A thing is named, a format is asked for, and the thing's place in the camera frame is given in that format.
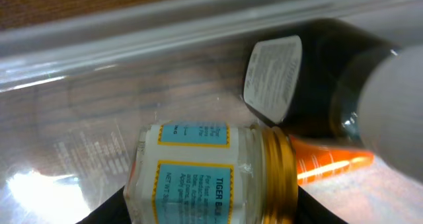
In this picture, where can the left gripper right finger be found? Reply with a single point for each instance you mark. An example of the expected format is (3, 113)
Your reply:
(310, 211)

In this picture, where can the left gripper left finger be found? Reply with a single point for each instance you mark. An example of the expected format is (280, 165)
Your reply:
(112, 211)

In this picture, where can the orange tablet tube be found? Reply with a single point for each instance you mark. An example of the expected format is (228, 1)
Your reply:
(315, 163)

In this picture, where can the dark bottle white cap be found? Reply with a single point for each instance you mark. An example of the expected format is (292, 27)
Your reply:
(332, 83)

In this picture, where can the clear plastic container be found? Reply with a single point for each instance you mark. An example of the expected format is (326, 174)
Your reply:
(76, 93)

